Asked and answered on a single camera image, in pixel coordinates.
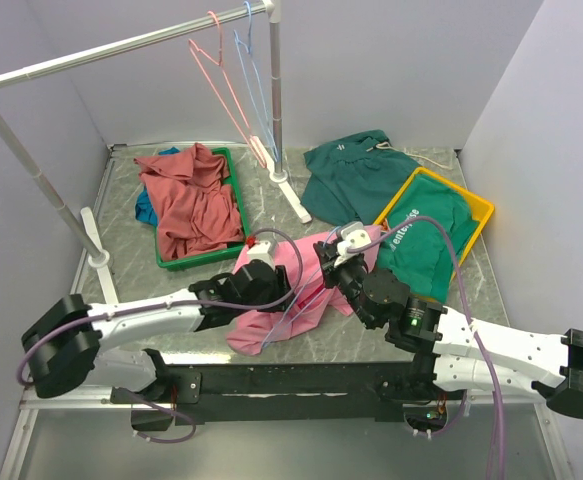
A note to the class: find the green enterprise t shirt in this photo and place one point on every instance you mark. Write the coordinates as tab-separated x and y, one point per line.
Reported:
417	254

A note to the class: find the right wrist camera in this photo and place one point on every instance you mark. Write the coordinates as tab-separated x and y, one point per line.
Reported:
350	237

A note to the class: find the pink t shirt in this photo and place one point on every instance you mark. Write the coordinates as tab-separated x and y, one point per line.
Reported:
254	329

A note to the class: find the black base bar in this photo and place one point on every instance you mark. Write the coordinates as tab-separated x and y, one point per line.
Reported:
305	391

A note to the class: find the aluminium rail frame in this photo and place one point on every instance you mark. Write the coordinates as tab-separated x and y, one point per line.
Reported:
75	436

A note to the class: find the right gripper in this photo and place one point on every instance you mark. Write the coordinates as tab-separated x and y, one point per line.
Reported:
329	270

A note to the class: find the red t shirt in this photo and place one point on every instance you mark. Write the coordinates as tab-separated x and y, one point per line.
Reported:
196	208

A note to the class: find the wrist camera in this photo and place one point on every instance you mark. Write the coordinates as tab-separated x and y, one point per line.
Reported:
261	250
350	237

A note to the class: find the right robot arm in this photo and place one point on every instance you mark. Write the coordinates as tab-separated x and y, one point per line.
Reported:
453	353

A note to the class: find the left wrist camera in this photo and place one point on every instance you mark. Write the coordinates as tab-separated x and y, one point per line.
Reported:
261	250

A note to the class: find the white clothes rack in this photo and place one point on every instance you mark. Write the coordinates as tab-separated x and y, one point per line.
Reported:
86	229

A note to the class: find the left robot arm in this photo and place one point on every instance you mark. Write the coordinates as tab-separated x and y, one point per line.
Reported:
73	342

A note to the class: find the pink wire hanger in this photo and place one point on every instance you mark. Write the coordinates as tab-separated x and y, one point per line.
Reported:
226	95

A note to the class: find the yellow plastic tray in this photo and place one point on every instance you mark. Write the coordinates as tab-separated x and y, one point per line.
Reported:
481	209

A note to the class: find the dark green garment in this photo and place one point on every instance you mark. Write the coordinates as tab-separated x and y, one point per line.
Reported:
352	179

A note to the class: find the green plastic tray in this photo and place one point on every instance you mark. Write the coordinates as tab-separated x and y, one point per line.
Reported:
233	250

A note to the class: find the teal cloth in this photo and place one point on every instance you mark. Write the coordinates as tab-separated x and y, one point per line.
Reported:
146	207

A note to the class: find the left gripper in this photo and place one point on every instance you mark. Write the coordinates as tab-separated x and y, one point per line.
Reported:
281	285

